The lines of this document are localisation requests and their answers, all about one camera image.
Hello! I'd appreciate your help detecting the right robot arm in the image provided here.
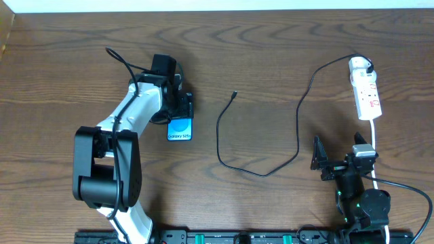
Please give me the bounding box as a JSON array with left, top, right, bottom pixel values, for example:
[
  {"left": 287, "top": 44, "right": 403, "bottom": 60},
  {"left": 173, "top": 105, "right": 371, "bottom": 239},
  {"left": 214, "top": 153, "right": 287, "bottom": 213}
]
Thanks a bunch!
[{"left": 311, "top": 133, "right": 391, "bottom": 243}]

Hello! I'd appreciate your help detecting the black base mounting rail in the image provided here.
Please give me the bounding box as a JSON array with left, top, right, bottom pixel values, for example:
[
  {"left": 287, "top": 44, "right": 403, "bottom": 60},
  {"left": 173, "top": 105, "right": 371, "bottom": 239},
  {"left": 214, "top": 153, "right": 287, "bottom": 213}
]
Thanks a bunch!
[{"left": 73, "top": 229, "right": 413, "bottom": 244}]

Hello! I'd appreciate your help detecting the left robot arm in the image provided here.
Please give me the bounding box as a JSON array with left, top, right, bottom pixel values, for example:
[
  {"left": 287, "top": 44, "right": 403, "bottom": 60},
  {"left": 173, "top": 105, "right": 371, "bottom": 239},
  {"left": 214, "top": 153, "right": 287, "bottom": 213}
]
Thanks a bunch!
[{"left": 73, "top": 54, "right": 194, "bottom": 243}]

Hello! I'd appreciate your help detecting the white charger plug adapter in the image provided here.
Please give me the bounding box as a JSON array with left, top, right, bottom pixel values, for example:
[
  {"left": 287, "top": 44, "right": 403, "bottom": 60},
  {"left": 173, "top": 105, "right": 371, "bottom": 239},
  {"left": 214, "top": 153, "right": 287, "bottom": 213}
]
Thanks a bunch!
[{"left": 349, "top": 56, "right": 377, "bottom": 87}]

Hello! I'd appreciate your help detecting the white power strip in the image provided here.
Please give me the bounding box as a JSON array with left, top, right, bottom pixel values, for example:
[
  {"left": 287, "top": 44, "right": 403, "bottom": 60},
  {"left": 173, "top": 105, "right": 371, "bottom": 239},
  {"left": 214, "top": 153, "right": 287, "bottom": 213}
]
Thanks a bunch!
[{"left": 351, "top": 76, "right": 382, "bottom": 121}]

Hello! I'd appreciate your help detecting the blue Galaxy smartphone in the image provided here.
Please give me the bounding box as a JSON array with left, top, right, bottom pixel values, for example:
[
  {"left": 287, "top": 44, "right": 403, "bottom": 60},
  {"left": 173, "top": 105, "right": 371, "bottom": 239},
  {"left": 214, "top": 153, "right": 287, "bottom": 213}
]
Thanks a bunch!
[{"left": 167, "top": 119, "right": 193, "bottom": 141}]

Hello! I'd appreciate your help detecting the black USB charging cable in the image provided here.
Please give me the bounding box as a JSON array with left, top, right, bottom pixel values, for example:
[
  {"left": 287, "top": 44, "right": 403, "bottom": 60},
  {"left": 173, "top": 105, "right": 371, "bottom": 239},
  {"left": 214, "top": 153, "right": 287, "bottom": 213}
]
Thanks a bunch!
[{"left": 216, "top": 53, "right": 374, "bottom": 178}]

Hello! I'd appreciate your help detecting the white power strip cord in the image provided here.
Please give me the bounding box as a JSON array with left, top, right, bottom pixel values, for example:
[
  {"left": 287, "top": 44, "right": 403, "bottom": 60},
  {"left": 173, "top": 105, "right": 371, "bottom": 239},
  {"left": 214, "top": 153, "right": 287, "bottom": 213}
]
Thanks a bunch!
[{"left": 369, "top": 119, "right": 391, "bottom": 244}]

